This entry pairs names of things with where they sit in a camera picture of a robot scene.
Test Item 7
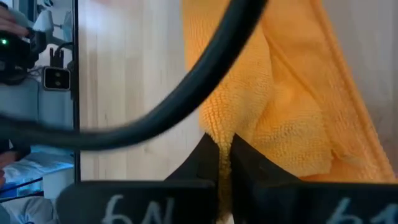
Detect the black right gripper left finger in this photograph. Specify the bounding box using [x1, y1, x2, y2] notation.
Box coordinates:
[55, 133, 220, 224]

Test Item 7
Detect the thick black camera cable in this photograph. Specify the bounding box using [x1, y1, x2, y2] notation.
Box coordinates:
[0, 0, 269, 152]

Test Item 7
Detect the orange microfiber towel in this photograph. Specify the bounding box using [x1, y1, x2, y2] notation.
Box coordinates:
[181, 0, 398, 223]

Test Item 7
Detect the person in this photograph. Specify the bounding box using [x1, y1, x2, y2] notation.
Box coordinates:
[0, 139, 75, 224]

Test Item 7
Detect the person's hand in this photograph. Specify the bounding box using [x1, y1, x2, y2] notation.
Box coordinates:
[0, 4, 29, 38]

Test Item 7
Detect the black aluminium table frame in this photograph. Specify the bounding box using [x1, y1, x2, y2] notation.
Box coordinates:
[70, 0, 82, 184]

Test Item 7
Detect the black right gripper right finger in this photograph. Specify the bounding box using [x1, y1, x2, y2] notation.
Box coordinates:
[229, 133, 398, 224]

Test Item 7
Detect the small silver-rimmed camera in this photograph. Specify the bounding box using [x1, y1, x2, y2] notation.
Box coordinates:
[42, 46, 72, 92]

